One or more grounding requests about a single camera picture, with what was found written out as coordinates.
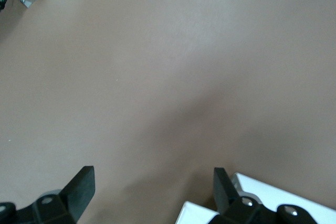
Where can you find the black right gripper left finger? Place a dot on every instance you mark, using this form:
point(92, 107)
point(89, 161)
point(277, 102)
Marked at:
point(76, 195)

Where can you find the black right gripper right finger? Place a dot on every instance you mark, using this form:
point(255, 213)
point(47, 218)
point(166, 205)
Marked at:
point(225, 197)

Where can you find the green circuit board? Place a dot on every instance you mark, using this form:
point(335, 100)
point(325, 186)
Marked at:
point(2, 1)

